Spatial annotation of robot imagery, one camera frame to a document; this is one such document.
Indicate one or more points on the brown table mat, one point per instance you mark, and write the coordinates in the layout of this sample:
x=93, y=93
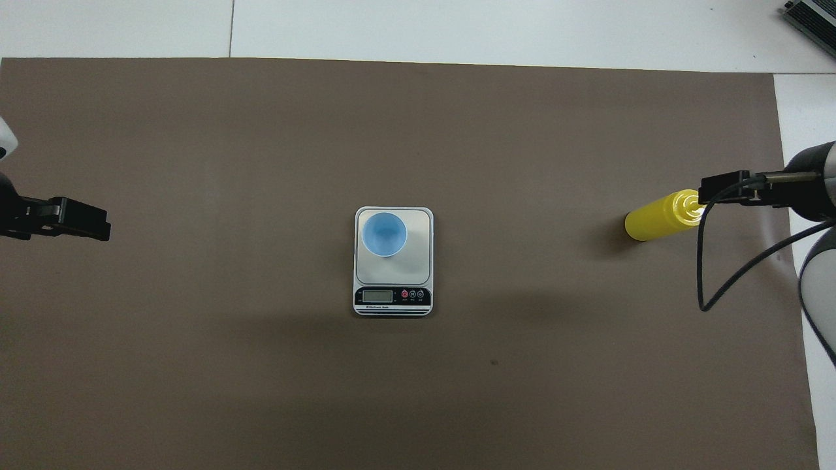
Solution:
x=392, y=130

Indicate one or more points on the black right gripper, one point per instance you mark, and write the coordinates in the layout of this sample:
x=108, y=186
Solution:
x=806, y=189

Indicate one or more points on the yellow squeeze bottle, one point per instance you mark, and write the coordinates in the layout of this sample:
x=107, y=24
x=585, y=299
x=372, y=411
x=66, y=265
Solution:
x=656, y=219

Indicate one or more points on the silver digital kitchen scale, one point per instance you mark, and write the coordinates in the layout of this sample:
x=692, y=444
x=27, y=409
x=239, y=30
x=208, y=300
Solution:
x=418, y=261

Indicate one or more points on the light blue plastic cup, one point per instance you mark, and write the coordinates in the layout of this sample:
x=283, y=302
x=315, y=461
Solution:
x=384, y=235

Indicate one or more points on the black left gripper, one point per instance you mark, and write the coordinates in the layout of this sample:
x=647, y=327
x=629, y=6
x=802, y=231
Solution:
x=19, y=212

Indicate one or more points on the grey metal device box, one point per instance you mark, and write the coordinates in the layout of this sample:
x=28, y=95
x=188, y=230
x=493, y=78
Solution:
x=813, y=19

